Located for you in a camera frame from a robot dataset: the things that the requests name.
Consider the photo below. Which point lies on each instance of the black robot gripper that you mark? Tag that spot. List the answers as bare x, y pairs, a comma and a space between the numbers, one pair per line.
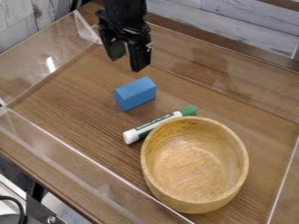
122, 25

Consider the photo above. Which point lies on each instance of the blue rectangular block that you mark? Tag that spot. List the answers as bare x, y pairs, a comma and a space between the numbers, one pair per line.
135, 93

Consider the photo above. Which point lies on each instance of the brown wooden bowl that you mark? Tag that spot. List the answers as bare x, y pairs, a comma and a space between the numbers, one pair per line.
195, 164

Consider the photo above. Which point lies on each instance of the green and white marker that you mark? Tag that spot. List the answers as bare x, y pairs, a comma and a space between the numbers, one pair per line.
139, 132

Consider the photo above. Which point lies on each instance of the clear acrylic corner bracket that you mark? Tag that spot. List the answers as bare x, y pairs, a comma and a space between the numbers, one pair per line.
87, 31

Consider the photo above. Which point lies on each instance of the clear acrylic barrier wall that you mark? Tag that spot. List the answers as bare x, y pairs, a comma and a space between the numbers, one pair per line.
101, 194

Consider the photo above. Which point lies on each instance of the black metal mount base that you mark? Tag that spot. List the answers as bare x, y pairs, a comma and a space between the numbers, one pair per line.
27, 214

